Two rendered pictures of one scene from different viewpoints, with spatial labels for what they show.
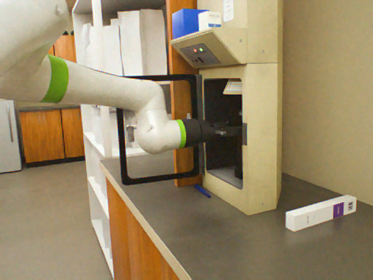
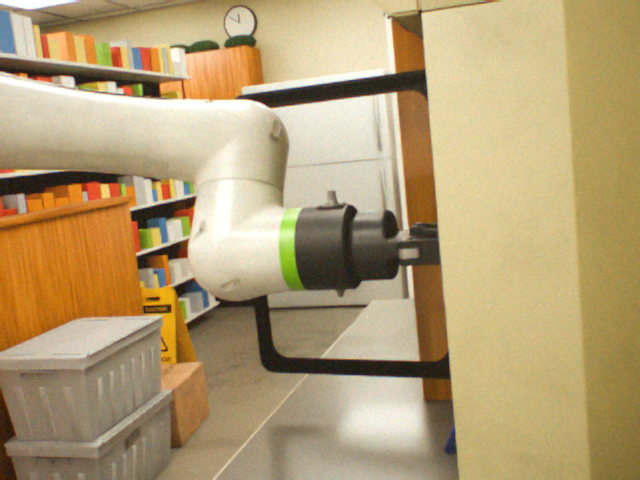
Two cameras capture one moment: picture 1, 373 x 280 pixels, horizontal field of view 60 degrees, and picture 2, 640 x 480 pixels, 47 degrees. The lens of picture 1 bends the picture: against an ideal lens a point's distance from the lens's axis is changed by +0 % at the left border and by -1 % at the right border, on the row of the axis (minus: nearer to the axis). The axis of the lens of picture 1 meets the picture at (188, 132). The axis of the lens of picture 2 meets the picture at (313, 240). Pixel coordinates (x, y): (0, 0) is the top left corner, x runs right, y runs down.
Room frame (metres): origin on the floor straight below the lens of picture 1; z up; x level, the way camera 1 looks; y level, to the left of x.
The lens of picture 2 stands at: (0.43, -0.51, 1.31)
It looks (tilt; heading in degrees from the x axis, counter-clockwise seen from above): 8 degrees down; 42
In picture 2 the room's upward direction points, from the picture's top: 6 degrees counter-clockwise
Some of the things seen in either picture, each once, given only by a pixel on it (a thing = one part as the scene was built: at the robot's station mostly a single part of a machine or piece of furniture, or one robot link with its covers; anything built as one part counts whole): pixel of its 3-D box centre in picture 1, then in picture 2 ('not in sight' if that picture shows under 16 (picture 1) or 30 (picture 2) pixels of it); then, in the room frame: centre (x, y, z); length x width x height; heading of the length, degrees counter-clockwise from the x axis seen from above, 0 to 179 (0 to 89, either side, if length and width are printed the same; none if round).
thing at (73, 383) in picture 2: not in sight; (88, 374); (1.94, 2.09, 0.49); 0.60 x 0.42 x 0.33; 24
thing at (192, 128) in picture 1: (189, 131); (333, 243); (1.04, 0.00, 1.20); 0.09 x 0.06 x 0.12; 24
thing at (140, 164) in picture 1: (159, 129); (346, 232); (1.20, 0.11, 1.19); 0.30 x 0.01 x 0.40; 107
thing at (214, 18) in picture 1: (210, 22); not in sight; (1.05, -0.08, 1.54); 0.05 x 0.05 x 0.06; 31
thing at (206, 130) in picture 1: (208, 130); (401, 244); (1.07, -0.07, 1.20); 0.09 x 0.08 x 0.07; 114
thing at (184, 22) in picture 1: (190, 25); not in sight; (1.17, -0.02, 1.56); 0.10 x 0.10 x 0.09; 24
